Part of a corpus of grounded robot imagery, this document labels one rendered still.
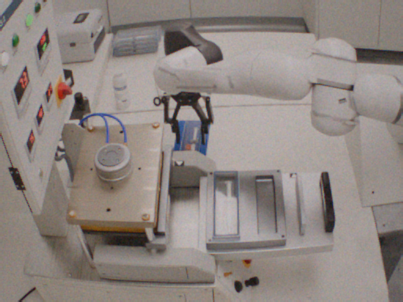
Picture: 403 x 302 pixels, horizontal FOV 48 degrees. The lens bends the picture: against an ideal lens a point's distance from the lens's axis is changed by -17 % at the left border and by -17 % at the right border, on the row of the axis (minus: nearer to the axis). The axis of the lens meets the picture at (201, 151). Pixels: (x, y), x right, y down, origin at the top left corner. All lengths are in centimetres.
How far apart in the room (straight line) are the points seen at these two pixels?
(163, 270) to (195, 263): 7
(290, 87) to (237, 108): 71
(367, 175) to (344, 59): 50
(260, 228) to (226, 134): 60
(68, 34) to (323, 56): 116
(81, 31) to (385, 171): 121
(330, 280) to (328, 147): 50
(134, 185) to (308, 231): 38
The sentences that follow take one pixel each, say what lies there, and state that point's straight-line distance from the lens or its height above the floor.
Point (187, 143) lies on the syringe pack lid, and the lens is 158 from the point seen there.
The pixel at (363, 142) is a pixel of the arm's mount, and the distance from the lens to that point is 145.
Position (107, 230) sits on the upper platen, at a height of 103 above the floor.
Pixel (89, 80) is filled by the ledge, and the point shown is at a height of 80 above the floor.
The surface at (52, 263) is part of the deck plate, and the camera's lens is 116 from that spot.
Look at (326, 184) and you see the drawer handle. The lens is 114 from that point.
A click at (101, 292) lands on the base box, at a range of 115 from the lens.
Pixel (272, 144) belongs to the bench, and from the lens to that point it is 160.
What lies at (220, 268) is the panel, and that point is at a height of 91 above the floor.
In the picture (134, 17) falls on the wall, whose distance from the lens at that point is 366.
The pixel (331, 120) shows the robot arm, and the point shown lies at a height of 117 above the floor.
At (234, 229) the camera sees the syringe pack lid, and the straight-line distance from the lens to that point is 106.
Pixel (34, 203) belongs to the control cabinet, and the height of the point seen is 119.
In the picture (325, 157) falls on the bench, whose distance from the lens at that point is 158.
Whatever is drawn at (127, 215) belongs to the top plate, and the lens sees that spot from 97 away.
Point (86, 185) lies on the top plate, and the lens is 103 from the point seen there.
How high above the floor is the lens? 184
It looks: 44 degrees down
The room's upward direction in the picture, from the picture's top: 4 degrees counter-clockwise
